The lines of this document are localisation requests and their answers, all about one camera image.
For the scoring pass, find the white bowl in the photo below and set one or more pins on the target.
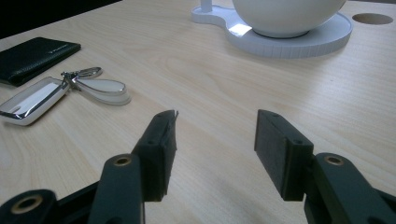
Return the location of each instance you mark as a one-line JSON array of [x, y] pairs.
[[280, 15]]

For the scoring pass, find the white stand with hooks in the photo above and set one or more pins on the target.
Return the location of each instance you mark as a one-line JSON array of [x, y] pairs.
[[311, 43]]

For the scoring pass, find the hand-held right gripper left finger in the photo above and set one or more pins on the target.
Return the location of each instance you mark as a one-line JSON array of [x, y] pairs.
[[157, 155]]

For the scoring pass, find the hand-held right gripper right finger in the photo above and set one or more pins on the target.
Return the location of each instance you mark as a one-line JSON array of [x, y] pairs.
[[280, 155]]

